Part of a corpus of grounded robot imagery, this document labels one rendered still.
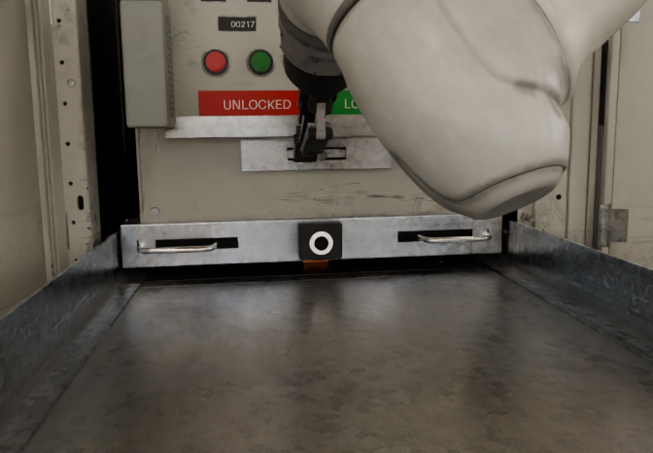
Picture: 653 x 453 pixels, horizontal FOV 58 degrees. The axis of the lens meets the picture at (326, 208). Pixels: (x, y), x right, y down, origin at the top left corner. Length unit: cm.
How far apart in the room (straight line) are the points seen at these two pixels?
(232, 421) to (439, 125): 25
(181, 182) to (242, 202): 9
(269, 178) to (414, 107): 48
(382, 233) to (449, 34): 50
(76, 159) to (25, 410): 39
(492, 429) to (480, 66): 24
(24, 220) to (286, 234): 33
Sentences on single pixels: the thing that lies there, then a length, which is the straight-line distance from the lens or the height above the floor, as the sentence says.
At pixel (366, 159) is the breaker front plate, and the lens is 83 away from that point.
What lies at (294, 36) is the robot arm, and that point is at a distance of 52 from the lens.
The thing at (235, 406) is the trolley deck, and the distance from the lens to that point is 46.
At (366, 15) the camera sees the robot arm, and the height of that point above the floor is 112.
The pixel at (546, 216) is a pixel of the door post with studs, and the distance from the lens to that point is 88.
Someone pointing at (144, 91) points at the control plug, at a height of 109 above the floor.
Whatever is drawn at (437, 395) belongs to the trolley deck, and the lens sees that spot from 48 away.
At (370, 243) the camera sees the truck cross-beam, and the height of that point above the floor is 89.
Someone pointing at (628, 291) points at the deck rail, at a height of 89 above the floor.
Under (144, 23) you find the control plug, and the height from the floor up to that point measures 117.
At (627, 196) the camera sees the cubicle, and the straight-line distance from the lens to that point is 92.
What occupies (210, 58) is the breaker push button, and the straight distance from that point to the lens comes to 81.
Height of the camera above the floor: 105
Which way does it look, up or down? 8 degrees down
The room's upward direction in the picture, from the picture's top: 1 degrees counter-clockwise
